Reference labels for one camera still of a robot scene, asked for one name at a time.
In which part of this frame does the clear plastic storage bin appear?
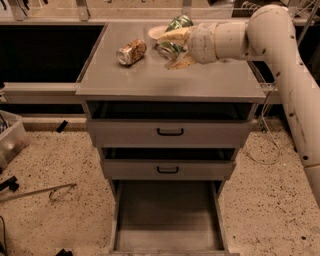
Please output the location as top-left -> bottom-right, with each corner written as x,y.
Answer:
0,110 -> 30,171

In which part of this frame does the top grey drawer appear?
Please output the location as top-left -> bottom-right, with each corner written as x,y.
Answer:
86,100 -> 254,148

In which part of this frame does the white cable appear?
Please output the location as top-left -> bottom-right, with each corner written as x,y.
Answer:
244,83 -> 283,166

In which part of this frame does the grey metal rail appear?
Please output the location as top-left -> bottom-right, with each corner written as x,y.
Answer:
0,82 -> 81,104

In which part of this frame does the brown patterned can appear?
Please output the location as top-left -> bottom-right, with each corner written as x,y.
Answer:
116,39 -> 147,66

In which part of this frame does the white paper bowl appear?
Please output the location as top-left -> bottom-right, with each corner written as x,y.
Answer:
148,26 -> 167,40

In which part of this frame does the green soda can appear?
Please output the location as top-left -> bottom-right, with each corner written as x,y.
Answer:
157,15 -> 193,62

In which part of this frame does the small black block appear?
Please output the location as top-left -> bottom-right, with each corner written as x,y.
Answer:
56,120 -> 68,133

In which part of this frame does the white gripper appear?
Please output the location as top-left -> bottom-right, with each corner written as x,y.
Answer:
158,23 -> 217,70

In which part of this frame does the grey drawer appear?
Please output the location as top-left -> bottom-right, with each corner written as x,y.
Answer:
101,148 -> 236,180
86,100 -> 254,148
108,181 -> 240,256

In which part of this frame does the metal rod with hook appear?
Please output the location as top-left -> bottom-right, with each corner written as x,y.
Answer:
0,183 -> 77,203

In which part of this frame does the grey metal drawer cabinet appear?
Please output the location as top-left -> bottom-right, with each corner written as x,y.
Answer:
75,20 -> 267,256

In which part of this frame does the black floor tool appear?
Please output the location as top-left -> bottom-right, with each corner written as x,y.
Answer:
0,176 -> 19,192

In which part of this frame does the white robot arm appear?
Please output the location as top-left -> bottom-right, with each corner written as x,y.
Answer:
157,5 -> 320,205

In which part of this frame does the middle grey drawer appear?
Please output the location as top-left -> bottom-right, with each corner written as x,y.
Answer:
101,148 -> 236,180

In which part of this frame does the bottom grey drawer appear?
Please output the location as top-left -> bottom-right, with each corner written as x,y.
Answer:
108,181 -> 240,256

